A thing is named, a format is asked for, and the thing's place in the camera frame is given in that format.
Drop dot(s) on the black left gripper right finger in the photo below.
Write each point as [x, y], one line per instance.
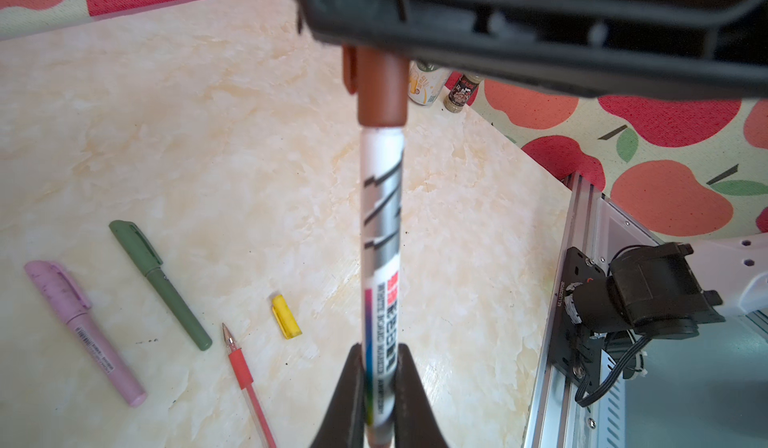
[415, 423]

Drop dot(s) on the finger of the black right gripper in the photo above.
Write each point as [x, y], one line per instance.
[663, 49]

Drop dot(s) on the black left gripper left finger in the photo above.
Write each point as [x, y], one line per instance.
[344, 422]

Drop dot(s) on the red gel pen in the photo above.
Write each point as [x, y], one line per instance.
[245, 382]

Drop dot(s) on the green pen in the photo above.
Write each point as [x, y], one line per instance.
[142, 253]

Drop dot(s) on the white pen black tip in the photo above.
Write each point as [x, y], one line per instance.
[381, 177]

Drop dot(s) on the pink pen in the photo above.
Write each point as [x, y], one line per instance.
[71, 305]

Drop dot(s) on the brown pen cap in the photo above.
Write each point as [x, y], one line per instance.
[379, 80]

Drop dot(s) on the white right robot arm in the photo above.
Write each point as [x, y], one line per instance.
[668, 291]

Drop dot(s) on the yellow pen cap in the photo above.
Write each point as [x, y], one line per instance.
[284, 317]

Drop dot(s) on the brown spice jar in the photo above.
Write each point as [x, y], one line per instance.
[462, 92]

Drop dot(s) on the green drink can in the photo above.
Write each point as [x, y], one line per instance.
[426, 82]

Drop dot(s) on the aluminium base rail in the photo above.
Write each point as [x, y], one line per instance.
[595, 230]

